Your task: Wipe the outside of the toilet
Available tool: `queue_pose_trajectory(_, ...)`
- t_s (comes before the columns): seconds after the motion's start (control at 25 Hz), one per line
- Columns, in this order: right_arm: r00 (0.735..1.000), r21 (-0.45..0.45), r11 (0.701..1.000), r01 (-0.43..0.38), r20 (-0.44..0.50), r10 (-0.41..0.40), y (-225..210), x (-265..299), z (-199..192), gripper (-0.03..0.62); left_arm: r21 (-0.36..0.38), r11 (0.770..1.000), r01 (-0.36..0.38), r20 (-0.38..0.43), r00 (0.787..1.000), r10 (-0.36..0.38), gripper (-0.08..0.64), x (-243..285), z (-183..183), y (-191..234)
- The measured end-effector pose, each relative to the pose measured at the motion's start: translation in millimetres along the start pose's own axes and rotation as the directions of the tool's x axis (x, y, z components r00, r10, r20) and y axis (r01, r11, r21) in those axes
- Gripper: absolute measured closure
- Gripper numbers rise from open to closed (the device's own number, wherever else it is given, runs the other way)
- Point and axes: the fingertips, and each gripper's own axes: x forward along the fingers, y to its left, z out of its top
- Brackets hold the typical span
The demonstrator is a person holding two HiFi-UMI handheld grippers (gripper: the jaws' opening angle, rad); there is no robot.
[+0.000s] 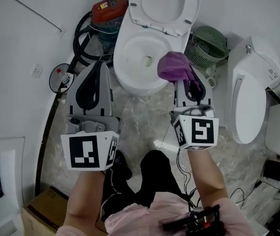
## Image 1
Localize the person's right forearm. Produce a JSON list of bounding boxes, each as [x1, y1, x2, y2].
[[188, 148, 229, 206]]

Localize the black equipment box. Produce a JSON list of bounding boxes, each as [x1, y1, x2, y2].
[[262, 159, 280, 181]]

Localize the brown cardboard box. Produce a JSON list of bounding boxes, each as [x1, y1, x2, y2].
[[21, 185, 69, 236]]

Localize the grey wall cable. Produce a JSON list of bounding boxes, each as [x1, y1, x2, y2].
[[0, 0, 63, 33]]

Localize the green slotted plastic basket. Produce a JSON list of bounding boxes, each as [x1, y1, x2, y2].
[[185, 25, 230, 70]]

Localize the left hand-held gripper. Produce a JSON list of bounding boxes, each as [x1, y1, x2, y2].
[[60, 61, 121, 172]]

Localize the person's left forearm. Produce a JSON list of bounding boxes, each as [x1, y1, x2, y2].
[[63, 168, 108, 231]]

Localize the white labelled toilet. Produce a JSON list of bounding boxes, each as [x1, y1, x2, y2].
[[227, 35, 280, 145]]

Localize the black floor cable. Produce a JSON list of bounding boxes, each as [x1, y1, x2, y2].
[[229, 179, 280, 205]]

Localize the black vacuum hose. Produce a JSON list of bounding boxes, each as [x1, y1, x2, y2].
[[73, 10, 117, 68]]

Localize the clear bottle with red cap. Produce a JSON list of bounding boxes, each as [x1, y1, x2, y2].
[[56, 68, 72, 86]]

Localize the white round drain fitting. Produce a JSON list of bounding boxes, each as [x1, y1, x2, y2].
[[205, 75, 219, 89]]

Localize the black chest-mounted device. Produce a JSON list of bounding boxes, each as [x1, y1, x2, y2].
[[162, 204, 222, 234]]

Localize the white wall socket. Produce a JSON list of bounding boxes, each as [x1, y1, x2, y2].
[[30, 63, 44, 79]]

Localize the red and teal vacuum cleaner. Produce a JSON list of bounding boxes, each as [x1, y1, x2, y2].
[[90, 0, 130, 43]]

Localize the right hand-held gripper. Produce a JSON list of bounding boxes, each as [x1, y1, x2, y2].
[[171, 69, 220, 151]]

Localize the person's black shoe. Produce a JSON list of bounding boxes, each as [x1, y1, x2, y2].
[[114, 149, 133, 181]]

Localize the purple cloth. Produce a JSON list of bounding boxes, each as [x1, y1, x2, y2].
[[157, 51, 201, 93]]

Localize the black mesh wastebasket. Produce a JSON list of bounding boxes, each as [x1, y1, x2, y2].
[[49, 63, 75, 95]]

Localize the person's black trousers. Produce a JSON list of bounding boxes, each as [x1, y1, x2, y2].
[[102, 150, 191, 222]]

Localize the person's pink shirt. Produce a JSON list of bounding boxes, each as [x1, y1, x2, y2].
[[56, 192, 253, 236]]

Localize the white round-bowl toilet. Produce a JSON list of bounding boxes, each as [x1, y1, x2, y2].
[[112, 0, 201, 97]]

